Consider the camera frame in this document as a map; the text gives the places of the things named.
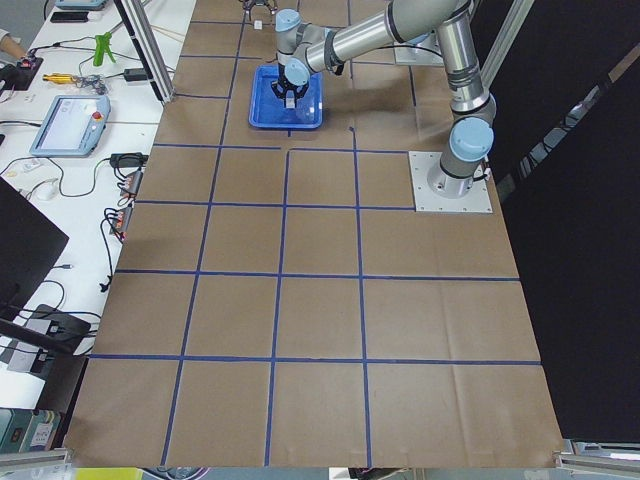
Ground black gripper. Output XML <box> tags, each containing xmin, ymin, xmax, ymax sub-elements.
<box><xmin>271</xmin><ymin>63</ymin><xmax>308</xmax><ymax>108</ymax></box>
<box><xmin>241</xmin><ymin>0</ymin><xmax>278</xmax><ymax>13</ymax></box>

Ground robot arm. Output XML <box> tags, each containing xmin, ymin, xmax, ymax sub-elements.
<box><xmin>271</xmin><ymin>0</ymin><xmax>496</xmax><ymax>199</ymax></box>

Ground blue plastic tray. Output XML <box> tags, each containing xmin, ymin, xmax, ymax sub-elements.
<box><xmin>248</xmin><ymin>65</ymin><xmax>323</xmax><ymax>130</ymax></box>

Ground yellow tool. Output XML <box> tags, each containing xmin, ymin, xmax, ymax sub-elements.
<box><xmin>42</xmin><ymin>73</ymin><xmax>76</xmax><ymax>85</ymax></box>

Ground teach pendant tablet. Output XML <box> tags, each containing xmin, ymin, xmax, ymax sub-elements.
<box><xmin>29</xmin><ymin>95</ymin><xmax>111</xmax><ymax>158</ymax></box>

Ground black monitor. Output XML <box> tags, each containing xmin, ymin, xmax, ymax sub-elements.
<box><xmin>0</xmin><ymin>180</ymin><xmax>69</xmax><ymax>321</ymax></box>

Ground aluminium frame post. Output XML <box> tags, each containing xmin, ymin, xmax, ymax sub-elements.
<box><xmin>114</xmin><ymin>0</ymin><xmax>175</xmax><ymax>105</ymax></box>

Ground black adapter with cable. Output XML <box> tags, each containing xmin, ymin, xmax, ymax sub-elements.
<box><xmin>123</xmin><ymin>68</ymin><xmax>148</xmax><ymax>82</ymax></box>

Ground green handled reacher grabber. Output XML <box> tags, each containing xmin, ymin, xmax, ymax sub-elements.
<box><xmin>92</xmin><ymin>32</ymin><xmax>116</xmax><ymax>67</ymax></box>

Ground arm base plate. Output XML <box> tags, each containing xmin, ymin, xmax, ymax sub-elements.
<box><xmin>408</xmin><ymin>151</ymin><xmax>493</xmax><ymax>214</ymax></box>

